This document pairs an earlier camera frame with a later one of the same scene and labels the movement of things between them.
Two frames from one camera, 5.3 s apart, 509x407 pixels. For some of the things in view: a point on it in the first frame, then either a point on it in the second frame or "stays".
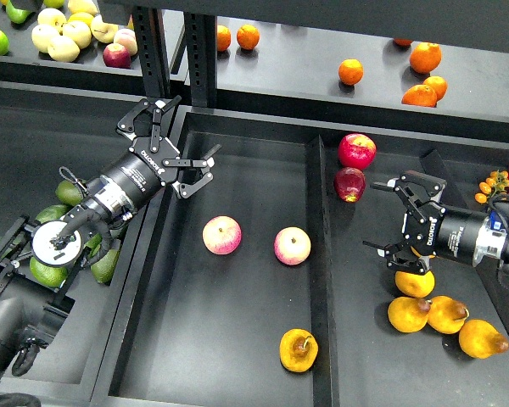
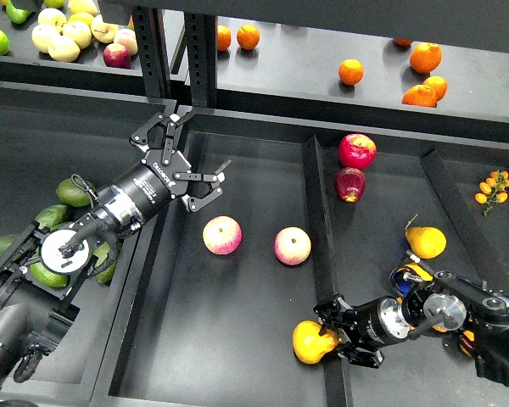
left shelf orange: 224,38 stays
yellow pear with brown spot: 298,349 → 308,345
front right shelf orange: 420,95 stays
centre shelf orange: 350,71 stays
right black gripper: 429,226 → 373,324
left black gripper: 153,161 → 152,183
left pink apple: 221,235 stays
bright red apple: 356,151 stays
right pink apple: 292,246 stays
